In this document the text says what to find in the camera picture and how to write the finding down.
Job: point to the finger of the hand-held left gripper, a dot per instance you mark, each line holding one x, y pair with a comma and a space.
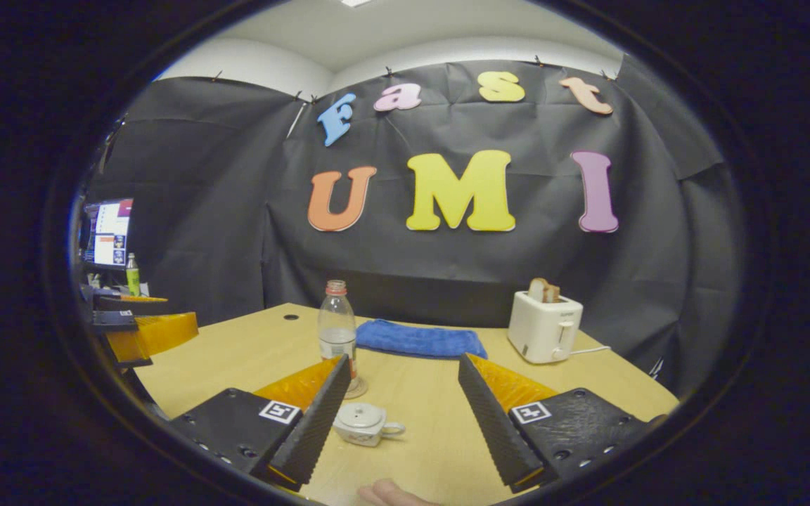
131, 305
159, 334

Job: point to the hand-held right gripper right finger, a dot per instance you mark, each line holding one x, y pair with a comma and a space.
493, 422

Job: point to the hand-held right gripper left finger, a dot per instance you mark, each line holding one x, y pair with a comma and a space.
313, 429

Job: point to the white ceramic teacup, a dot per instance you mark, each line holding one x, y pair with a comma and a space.
359, 437

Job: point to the white teacup lid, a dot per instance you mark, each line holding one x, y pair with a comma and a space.
359, 416

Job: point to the round wooden coaster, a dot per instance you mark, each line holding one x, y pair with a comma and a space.
359, 388

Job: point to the clear plastic water bottle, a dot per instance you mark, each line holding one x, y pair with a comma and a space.
337, 316

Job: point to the green drink bottle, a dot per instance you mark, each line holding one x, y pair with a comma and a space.
133, 281

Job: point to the computer monitor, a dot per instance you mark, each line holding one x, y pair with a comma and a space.
110, 235

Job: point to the black backdrop cloth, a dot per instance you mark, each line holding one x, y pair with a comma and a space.
201, 246

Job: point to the white toaster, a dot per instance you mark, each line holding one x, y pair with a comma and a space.
542, 330

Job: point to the blue folded towel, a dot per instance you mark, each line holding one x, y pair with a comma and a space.
419, 339

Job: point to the bread slice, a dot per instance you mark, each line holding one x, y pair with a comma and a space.
538, 289

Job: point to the ceiling light panel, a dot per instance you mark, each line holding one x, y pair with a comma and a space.
357, 3

